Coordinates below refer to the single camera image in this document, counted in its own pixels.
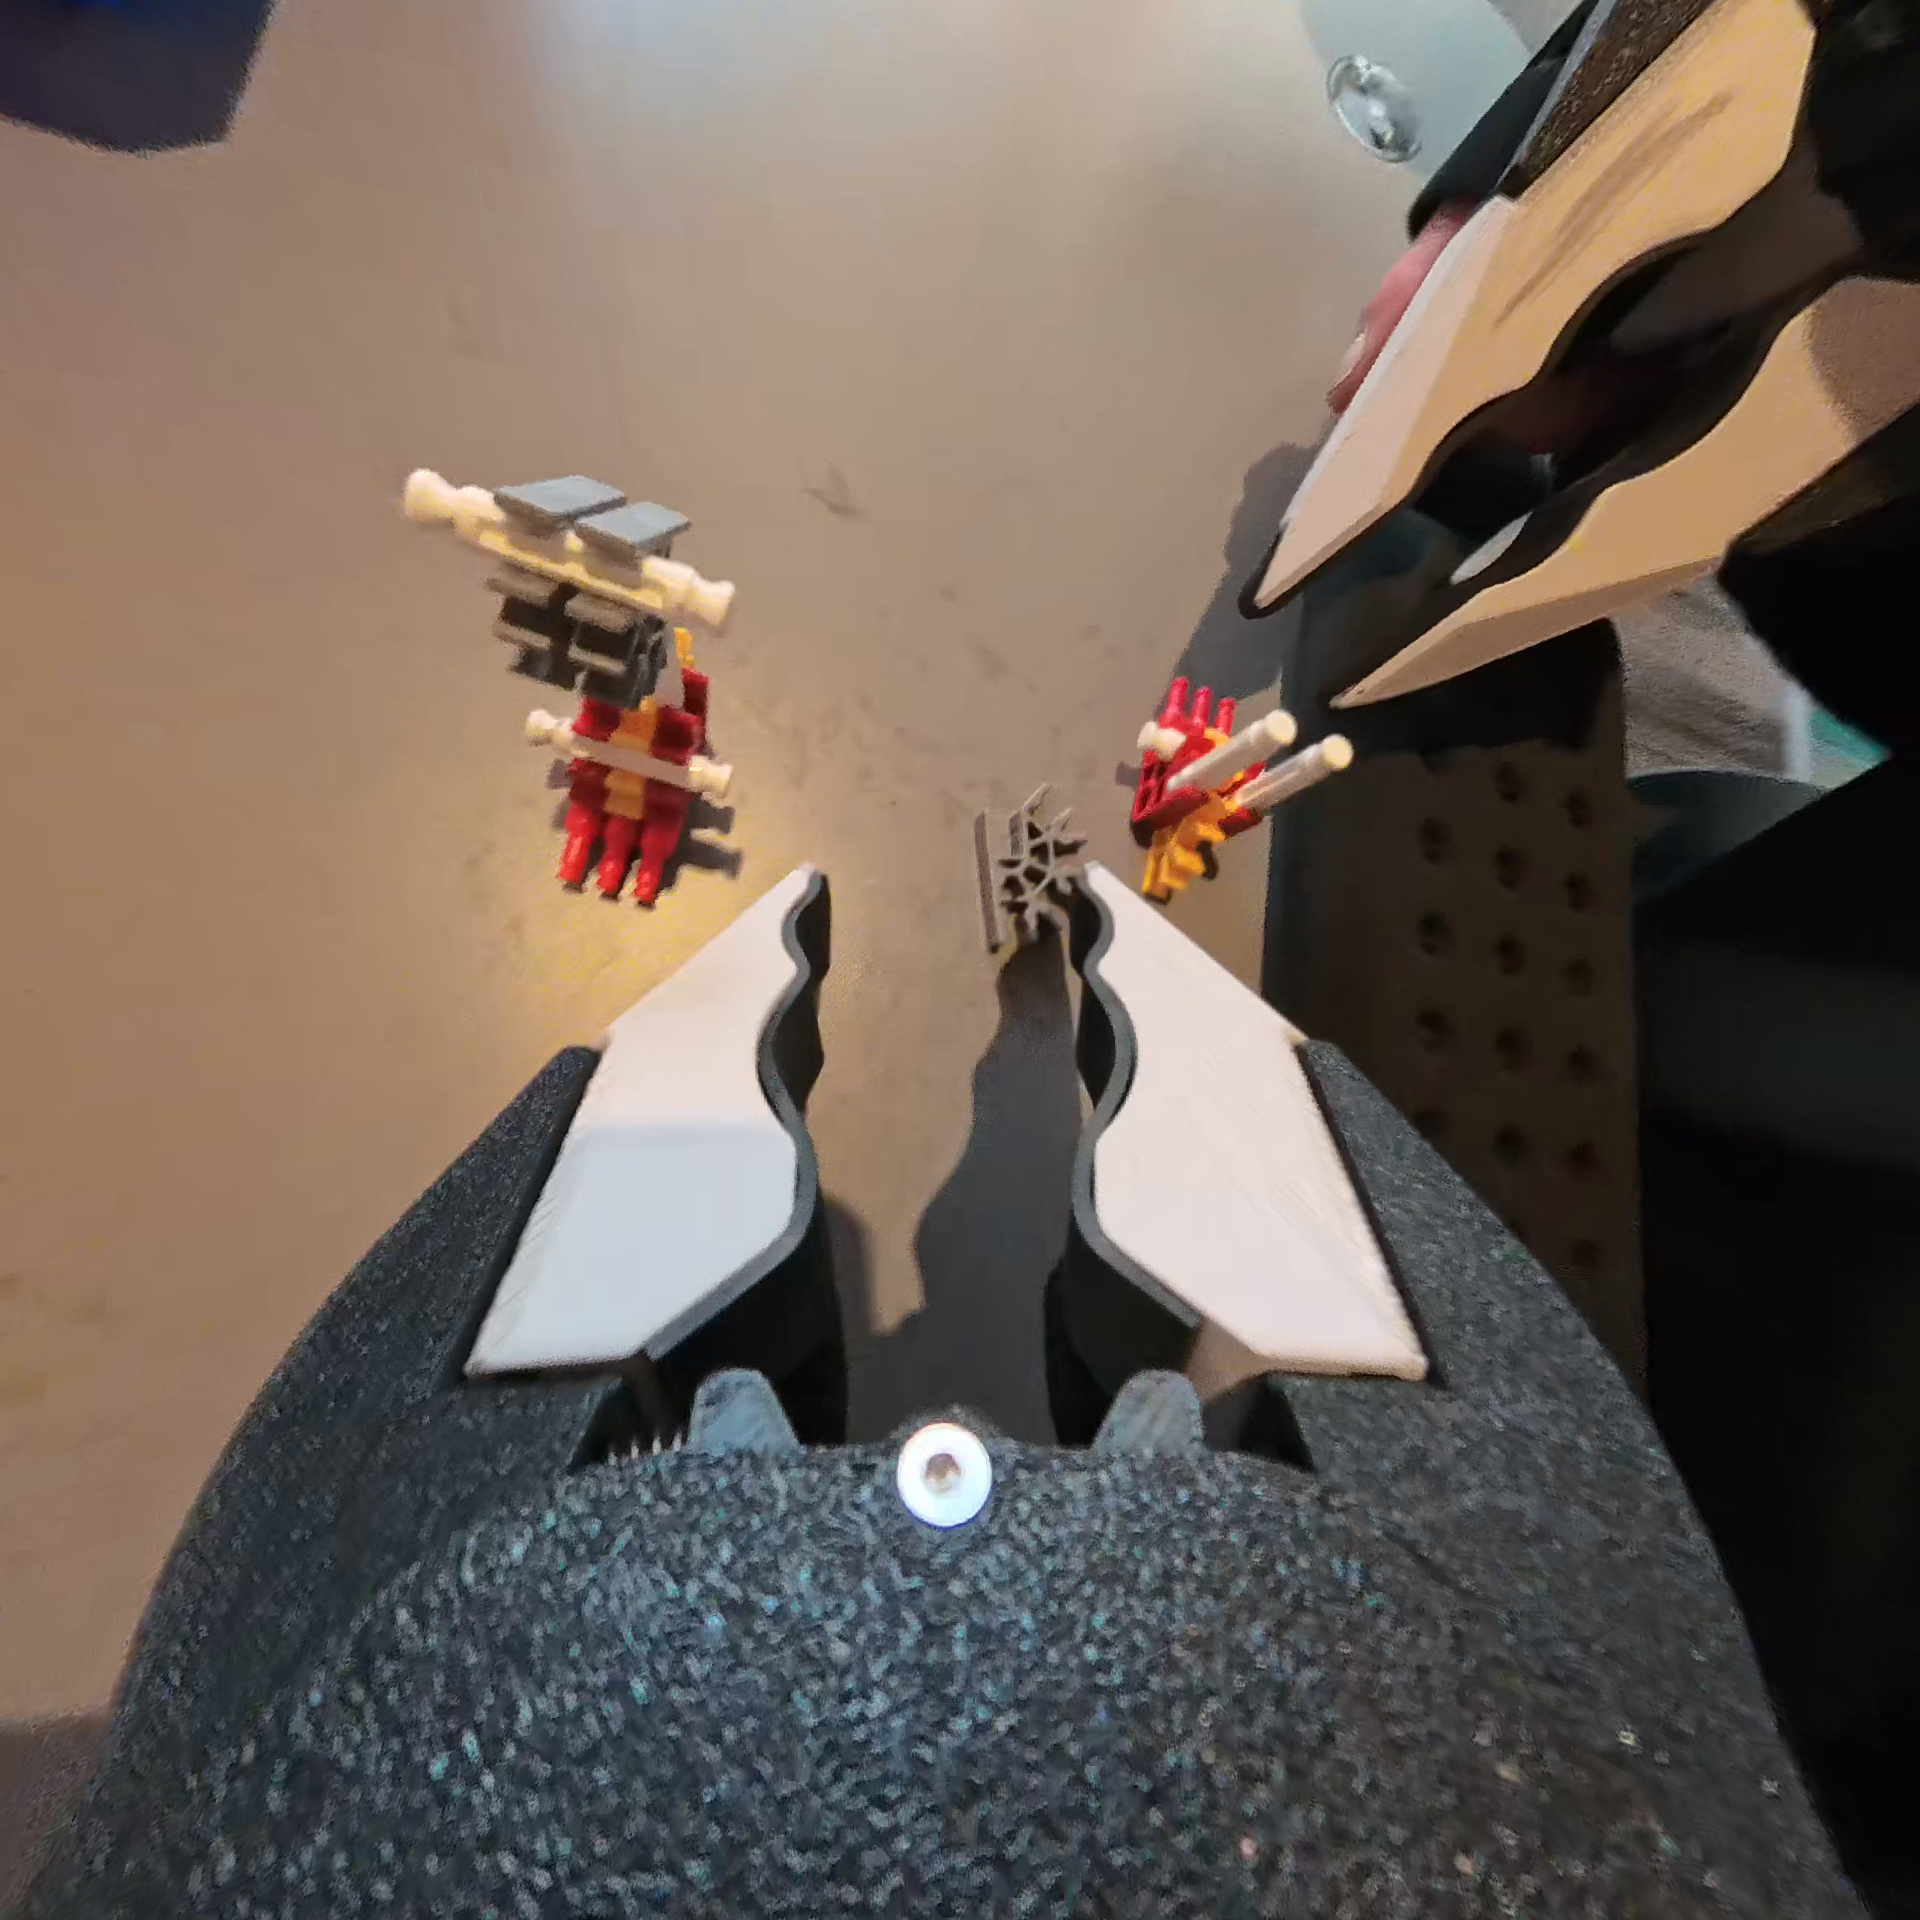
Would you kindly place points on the grey snowflake connector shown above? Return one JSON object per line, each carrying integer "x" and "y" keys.
{"x": 1028, "y": 879}

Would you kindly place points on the grey-topped red yellow toy assembly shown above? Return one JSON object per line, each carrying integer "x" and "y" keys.
{"x": 600, "y": 629}

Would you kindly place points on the black dimpled plastic panel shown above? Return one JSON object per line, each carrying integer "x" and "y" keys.
{"x": 1470, "y": 975}

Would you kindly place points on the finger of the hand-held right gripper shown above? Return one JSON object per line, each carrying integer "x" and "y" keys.
{"x": 1576, "y": 255}
{"x": 1724, "y": 494}

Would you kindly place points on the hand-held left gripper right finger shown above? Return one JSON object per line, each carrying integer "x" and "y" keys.
{"x": 1245, "y": 1184}

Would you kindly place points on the grey toy wheel hub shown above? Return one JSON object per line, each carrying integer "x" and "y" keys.
{"x": 1373, "y": 109}

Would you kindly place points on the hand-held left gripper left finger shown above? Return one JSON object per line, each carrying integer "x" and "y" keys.
{"x": 662, "y": 1184}

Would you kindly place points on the small red yellow toy assembly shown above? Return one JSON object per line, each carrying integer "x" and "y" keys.
{"x": 1195, "y": 797}

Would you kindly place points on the person's right hand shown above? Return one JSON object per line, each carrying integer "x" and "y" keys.
{"x": 1403, "y": 308}

